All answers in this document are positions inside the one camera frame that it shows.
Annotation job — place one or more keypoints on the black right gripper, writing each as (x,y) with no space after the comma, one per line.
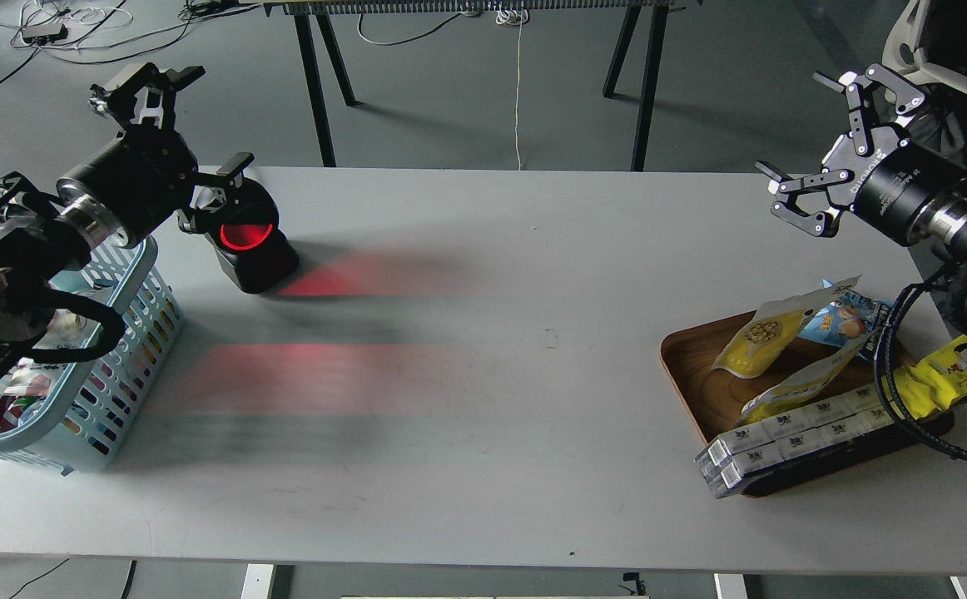
(905,191)

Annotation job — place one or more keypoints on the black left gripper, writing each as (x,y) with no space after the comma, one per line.
(147,172)

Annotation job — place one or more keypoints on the yellow nut snack pouch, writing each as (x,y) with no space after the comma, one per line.
(772,327)

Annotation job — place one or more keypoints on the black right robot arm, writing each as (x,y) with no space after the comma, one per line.
(957,250)

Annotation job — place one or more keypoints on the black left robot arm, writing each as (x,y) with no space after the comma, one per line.
(42,235)

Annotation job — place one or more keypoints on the blue snack bag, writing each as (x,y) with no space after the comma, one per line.
(849,316)

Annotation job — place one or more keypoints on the light blue plastic basket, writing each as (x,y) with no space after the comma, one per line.
(85,421)

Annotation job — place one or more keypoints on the yellow cartoon snack bag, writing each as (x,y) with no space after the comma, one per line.
(937,382)

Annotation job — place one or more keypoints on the white boxed snack pack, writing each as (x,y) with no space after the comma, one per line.
(794,447)

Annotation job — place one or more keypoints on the red white snack bag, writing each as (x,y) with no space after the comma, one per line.
(31,382)

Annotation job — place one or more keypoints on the white office chair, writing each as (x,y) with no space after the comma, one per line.
(928,46)

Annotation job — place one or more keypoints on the black barcode scanner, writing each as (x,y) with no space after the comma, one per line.
(252,250)

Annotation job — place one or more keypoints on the yellow white flat pouch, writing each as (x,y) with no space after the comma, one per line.
(803,385)

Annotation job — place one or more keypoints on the black trestle table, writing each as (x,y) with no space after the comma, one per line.
(551,90)

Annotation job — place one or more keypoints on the brown wooden tray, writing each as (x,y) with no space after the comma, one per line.
(715,398)

